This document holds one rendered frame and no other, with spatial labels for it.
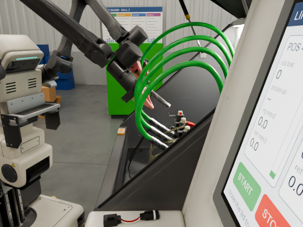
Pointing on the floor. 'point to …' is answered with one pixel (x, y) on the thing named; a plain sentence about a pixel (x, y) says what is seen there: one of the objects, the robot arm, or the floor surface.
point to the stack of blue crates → (61, 85)
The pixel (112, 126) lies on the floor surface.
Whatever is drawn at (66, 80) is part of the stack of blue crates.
